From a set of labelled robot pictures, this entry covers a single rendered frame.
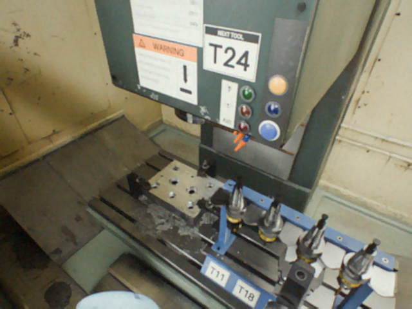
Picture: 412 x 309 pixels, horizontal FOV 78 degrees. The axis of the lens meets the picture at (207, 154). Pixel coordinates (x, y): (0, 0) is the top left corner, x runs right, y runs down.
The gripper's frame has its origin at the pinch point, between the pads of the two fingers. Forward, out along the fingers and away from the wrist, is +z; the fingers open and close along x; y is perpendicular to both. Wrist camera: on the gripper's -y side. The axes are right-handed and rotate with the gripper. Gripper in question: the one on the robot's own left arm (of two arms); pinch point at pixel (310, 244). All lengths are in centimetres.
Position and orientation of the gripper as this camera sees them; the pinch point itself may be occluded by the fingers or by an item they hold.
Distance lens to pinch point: 76.2
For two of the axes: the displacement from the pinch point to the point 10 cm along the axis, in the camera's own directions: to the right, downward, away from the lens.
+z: 5.7, -5.2, 6.4
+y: -0.2, 7.7, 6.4
